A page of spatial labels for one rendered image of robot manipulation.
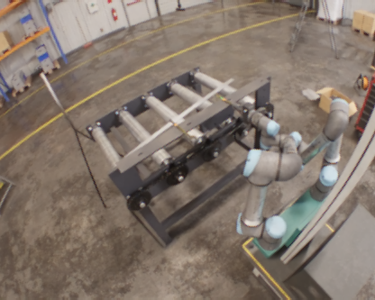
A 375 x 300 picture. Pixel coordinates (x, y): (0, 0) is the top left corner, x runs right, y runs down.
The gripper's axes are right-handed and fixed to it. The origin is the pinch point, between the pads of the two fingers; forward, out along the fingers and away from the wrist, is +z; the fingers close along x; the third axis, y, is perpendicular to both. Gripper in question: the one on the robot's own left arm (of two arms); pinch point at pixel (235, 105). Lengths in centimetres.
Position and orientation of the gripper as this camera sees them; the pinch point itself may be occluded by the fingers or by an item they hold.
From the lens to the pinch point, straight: 134.3
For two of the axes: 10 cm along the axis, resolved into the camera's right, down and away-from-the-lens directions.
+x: 1.7, 6.7, 7.2
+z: -5.8, -5.3, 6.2
